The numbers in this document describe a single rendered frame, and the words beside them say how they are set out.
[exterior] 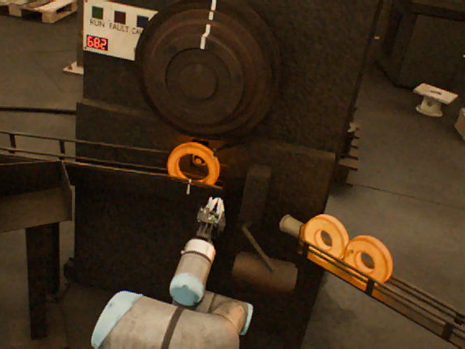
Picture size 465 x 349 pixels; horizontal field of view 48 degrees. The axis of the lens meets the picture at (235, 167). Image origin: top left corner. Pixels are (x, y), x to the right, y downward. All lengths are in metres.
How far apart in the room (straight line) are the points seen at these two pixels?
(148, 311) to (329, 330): 1.55
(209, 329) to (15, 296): 1.54
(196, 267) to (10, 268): 1.28
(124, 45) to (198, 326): 1.16
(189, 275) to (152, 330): 0.49
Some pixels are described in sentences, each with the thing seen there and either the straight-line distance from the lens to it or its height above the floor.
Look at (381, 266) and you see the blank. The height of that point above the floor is 0.74.
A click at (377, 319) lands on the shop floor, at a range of 2.62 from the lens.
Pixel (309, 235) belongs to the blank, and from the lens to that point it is 1.76.
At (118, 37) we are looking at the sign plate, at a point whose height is 1.13.
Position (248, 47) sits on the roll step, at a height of 1.23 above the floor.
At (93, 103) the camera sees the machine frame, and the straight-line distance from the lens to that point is 2.01.
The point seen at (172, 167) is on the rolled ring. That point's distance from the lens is 1.89.
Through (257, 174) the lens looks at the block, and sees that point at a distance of 1.81.
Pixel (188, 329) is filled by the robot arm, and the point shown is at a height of 0.95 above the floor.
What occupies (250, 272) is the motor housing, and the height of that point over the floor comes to 0.51.
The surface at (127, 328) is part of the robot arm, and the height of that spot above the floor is 0.94.
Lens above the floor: 1.68
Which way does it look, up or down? 29 degrees down
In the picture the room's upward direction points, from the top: 10 degrees clockwise
